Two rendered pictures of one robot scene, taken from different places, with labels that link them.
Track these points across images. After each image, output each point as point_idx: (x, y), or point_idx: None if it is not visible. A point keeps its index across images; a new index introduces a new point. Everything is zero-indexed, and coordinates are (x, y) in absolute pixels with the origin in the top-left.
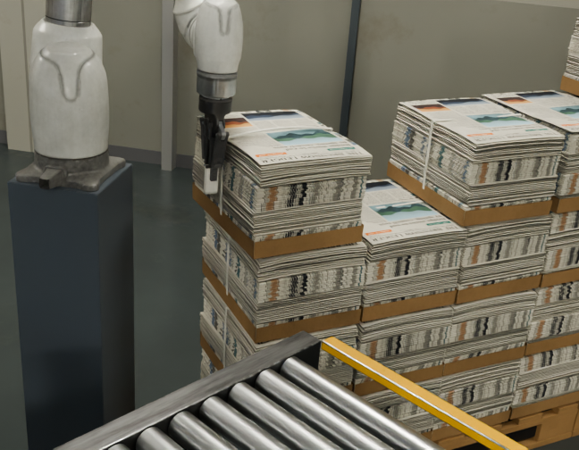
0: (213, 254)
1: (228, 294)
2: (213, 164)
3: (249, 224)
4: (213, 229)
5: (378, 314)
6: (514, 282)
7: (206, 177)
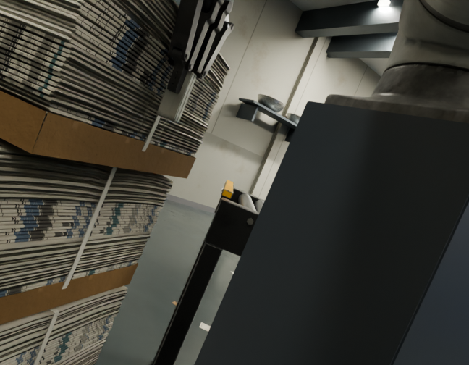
0: (22, 256)
1: (69, 283)
2: (207, 72)
3: (198, 140)
4: (15, 206)
5: None
6: None
7: (189, 93)
